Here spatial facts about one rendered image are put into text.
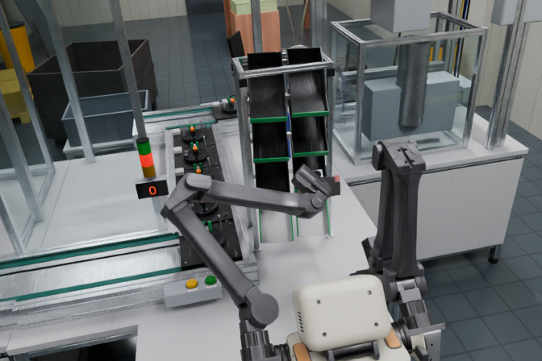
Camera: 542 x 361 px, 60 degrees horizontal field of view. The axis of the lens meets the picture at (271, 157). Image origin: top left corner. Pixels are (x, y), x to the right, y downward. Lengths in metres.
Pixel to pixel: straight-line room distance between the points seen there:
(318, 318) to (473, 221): 2.10
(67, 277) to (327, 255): 1.06
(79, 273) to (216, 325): 0.62
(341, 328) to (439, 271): 2.21
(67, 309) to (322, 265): 0.98
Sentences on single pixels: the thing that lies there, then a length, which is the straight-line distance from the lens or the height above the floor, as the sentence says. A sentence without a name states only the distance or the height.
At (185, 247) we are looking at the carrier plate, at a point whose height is 0.97.
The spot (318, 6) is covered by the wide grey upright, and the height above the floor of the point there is 1.64.
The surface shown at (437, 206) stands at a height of 0.56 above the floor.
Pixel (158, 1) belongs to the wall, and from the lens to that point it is 10.83.
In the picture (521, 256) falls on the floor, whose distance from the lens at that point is 3.61.
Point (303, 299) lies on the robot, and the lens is 1.14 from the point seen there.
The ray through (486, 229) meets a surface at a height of 0.32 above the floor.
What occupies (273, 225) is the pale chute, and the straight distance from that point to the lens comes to 1.90.
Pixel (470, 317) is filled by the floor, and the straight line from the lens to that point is 3.09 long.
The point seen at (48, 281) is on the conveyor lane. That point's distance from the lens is 2.10.
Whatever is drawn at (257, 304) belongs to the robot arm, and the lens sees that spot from 1.24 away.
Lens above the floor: 2.20
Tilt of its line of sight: 29 degrees down
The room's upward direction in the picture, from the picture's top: 3 degrees counter-clockwise
